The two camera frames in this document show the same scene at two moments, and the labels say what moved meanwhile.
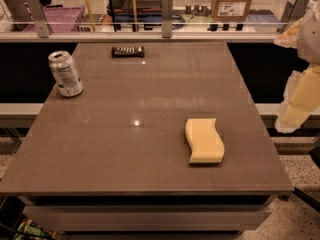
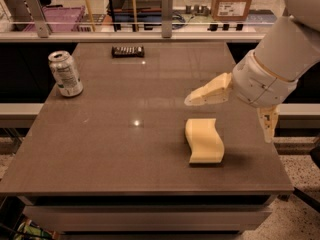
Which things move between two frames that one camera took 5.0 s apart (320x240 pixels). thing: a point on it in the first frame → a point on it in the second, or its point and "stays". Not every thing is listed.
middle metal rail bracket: [167, 14] stays
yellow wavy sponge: [205, 143] stays
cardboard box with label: [231, 2] stays
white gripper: [310, 39] → [261, 82]
